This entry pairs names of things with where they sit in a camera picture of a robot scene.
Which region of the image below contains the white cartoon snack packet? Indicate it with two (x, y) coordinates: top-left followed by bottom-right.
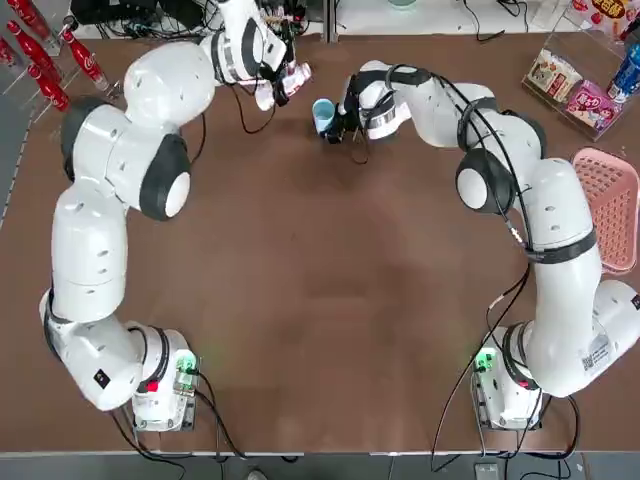
(529, 48), (584, 101)

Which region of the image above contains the blue ceramic cup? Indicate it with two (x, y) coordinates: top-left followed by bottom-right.
(312, 98), (337, 135)

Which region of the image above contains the blue drink bottle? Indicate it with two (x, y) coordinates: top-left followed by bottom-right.
(606, 41), (640, 105)

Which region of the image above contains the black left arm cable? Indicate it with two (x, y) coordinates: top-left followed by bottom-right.
(192, 77), (281, 169)

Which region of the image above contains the clear acrylic display box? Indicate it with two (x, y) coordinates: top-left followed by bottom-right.
(521, 19), (640, 141)

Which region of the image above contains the black computer monitor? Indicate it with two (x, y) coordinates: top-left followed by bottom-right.
(69, 0), (161, 26)

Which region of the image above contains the purple snack box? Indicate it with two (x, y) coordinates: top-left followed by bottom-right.
(564, 79), (619, 134)

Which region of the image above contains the pink plastic basket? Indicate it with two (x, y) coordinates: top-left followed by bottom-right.
(571, 146), (640, 275)

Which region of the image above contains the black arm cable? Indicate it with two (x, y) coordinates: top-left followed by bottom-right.
(349, 63), (544, 351)
(192, 77), (281, 169)

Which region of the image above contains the black base power cable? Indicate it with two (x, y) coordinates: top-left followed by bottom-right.
(432, 367), (489, 474)
(192, 367), (249, 459)

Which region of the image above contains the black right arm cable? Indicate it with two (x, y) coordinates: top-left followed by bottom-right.
(349, 63), (544, 351)

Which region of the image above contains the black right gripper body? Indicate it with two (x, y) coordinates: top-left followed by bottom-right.
(335, 73), (374, 139)

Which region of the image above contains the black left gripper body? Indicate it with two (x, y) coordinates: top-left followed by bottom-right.
(272, 18), (298, 71)

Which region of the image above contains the clear acrylic stepped stand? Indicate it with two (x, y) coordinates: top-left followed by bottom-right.
(0, 0), (124, 101)

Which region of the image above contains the aluminium profile post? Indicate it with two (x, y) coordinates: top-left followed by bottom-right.
(323, 0), (339, 44)

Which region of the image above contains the white juice bottle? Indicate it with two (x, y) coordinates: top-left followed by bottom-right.
(253, 62), (315, 111)

